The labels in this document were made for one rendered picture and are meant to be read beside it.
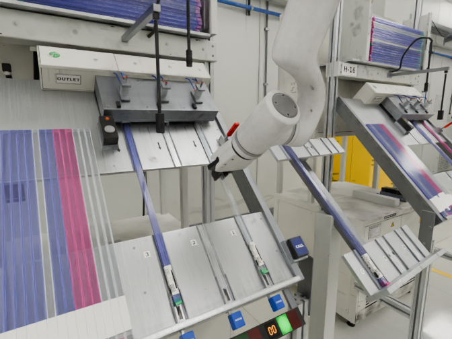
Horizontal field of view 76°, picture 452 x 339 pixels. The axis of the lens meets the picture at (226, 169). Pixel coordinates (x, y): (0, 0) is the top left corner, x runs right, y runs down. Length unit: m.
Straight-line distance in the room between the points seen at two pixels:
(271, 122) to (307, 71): 0.12
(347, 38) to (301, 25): 1.18
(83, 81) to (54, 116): 0.13
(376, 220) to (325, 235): 0.71
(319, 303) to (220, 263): 0.48
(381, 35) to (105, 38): 1.34
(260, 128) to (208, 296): 0.37
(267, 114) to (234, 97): 2.34
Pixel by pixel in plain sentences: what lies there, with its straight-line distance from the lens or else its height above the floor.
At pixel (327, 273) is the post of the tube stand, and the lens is 1.01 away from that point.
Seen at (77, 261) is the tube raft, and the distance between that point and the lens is 0.64.
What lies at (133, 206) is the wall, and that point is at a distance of 2.60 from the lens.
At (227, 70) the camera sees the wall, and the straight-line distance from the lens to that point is 2.89.
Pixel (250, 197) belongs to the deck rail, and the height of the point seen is 0.88.
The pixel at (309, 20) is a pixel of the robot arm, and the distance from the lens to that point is 0.58.
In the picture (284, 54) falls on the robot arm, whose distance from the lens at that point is 0.59.
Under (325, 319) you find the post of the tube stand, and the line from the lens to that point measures 1.10.
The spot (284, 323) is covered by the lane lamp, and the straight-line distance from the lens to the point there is 0.75.
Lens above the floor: 1.11
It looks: 10 degrees down
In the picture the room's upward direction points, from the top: straight up
